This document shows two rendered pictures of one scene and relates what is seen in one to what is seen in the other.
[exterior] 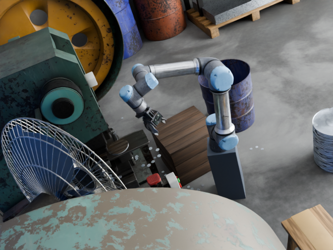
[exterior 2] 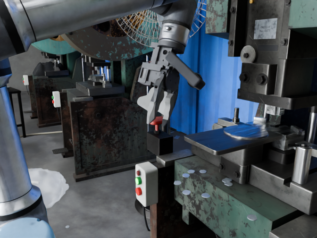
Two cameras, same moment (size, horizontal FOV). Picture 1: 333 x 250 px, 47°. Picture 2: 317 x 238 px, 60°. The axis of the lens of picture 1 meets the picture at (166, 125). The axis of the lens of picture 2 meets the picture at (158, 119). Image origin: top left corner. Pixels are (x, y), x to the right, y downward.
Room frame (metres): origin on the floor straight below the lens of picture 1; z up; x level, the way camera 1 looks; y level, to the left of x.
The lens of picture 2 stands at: (2.34, -0.22, 1.02)
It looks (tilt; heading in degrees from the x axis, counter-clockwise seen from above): 15 degrees down; 158
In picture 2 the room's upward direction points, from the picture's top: straight up
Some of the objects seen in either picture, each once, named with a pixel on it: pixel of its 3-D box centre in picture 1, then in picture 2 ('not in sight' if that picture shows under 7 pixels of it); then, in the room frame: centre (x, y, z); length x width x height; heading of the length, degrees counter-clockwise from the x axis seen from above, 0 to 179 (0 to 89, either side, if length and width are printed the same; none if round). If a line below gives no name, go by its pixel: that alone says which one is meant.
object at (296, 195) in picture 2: (104, 169); (271, 157); (1.72, 0.43, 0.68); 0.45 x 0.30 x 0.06; 8
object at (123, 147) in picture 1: (129, 152); (231, 156); (1.75, 0.25, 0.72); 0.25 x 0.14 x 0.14; 98
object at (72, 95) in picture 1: (55, 76); not in sight; (1.72, 0.43, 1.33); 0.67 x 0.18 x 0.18; 8
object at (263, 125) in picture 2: (99, 158); (272, 133); (1.72, 0.42, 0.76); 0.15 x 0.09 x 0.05; 8
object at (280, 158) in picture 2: (100, 164); (273, 144); (1.72, 0.43, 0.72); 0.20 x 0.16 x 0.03; 8
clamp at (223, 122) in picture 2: (105, 178); (234, 121); (1.55, 0.40, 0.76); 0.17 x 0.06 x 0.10; 8
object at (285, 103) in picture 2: (91, 146); (278, 99); (1.72, 0.43, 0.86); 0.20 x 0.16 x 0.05; 8
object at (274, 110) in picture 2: not in sight; (274, 107); (1.72, 0.42, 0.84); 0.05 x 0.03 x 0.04; 8
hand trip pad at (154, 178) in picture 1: (155, 183); (157, 128); (1.43, 0.15, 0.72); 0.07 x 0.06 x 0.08; 98
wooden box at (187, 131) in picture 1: (188, 145); not in sight; (2.26, -0.11, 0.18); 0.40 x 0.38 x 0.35; 104
